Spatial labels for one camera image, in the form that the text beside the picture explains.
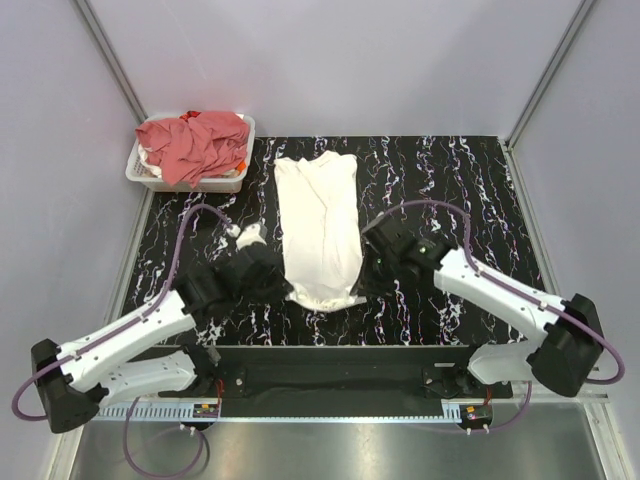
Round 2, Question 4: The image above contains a grey slotted cable duct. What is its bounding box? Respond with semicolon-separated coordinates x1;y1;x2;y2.
96;400;461;423

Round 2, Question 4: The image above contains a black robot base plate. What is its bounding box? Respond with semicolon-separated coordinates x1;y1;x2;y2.
149;344;514;401

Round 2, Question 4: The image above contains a left aluminium frame post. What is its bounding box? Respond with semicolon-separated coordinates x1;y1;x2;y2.
71;0;147;123

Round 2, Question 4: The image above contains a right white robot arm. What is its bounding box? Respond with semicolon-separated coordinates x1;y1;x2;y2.
354;215;603;398

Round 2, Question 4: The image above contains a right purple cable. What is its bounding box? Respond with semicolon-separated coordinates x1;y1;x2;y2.
379;199;626;434

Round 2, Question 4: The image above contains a white garment in basket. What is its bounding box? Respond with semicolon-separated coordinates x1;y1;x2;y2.
137;144;162;178

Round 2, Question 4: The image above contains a purple cable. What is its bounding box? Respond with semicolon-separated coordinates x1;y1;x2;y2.
379;199;626;434
10;203;241;476

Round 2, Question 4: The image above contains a white plastic laundry basket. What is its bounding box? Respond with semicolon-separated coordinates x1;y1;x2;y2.
125;113;256;194

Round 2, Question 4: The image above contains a white t-shirt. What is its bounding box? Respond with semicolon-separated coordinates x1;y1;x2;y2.
274;151;365;312

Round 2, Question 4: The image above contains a pink crumpled t-shirt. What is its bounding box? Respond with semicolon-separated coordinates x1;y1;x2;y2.
135;111;249;188

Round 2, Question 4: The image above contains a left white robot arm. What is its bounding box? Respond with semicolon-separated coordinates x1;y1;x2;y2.
31;223;292;434

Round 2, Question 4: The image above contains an aluminium frame post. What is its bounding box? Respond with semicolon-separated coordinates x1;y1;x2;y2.
71;0;147;123
504;0;599;150

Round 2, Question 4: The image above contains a black marbled table mat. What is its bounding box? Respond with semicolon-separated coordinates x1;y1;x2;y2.
122;136;543;346

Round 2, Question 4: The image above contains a right aluminium frame post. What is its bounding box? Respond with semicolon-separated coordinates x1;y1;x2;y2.
504;0;599;150

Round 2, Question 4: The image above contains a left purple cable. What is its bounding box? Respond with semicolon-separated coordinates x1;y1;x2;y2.
10;203;241;476

